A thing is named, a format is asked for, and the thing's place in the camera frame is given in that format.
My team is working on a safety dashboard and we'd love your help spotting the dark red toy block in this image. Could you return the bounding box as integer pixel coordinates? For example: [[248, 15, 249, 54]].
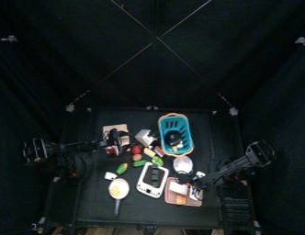
[[154, 145, 166, 158]]

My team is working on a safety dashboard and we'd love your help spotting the white grey toy coffee machine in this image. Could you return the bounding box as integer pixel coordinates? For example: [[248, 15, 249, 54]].
[[134, 129, 159, 148]]

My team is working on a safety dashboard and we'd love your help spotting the toy corn cob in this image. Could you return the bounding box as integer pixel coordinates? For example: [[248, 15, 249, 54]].
[[115, 162, 130, 175]]

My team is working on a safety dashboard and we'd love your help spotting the black toy pot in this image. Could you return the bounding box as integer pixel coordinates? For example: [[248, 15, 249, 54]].
[[165, 131, 186, 147]]

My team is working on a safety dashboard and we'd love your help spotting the teal plastic basket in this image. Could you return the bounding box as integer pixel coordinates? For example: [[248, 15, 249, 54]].
[[158, 112, 195, 158]]

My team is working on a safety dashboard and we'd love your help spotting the yellow toy cheese block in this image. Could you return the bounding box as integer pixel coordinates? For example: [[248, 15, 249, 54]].
[[143, 147, 158, 159]]

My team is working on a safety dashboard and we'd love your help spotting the green toy pepper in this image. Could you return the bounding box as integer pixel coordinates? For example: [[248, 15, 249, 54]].
[[151, 156, 165, 167]]

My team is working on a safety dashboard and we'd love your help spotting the white printed label sheet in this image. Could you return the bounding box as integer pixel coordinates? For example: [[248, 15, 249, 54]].
[[222, 196, 250, 218]]

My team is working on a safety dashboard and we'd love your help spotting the white toy bread slice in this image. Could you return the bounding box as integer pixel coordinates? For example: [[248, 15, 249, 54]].
[[169, 182, 190, 196]]

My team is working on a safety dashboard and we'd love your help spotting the toy frying pan with egg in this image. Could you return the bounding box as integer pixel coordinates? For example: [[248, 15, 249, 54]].
[[107, 177, 131, 218]]

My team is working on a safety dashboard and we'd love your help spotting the pink plastic tray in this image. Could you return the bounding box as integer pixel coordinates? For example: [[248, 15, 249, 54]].
[[163, 176, 205, 208]]

